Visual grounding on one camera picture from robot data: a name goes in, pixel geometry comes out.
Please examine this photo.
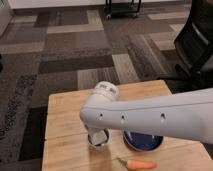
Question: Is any white sponge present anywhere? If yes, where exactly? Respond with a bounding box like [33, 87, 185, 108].
[91, 132, 107, 145]

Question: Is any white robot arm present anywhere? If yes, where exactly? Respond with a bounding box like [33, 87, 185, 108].
[80, 81, 213, 144]

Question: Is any white ceramic cup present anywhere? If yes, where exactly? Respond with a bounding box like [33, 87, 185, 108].
[88, 130, 109, 150]

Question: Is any orange carrot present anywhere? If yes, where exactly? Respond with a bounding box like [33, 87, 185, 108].
[118, 158, 157, 170]

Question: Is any dark blue plate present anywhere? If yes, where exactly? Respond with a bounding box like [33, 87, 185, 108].
[123, 131, 163, 151]

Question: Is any black office chair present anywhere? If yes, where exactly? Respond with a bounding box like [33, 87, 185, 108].
[173, 0, 213, 88]

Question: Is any black rolling cart base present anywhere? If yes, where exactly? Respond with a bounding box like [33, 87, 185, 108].
[103, 0, 142, 19]

